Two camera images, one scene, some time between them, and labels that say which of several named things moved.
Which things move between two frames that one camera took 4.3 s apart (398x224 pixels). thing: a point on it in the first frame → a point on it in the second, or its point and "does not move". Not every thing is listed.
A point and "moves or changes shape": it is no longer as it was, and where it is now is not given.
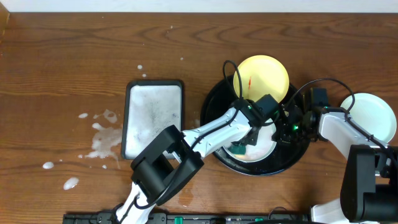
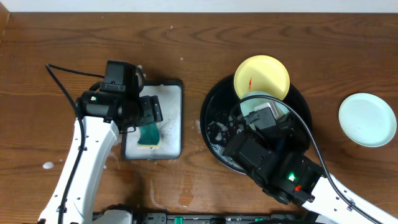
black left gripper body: x=251 y=137 → x=155 y=109
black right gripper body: x=296 y=133 → x=245 y=163
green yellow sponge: x=239 y=151 moves or changes shape
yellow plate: x=261 y=76 does not move
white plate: x=374 y=114 does not move
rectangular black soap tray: x=150 y=107 does not move
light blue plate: x=264 y=145 moves or changes shape
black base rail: x=194 y=218 does not move
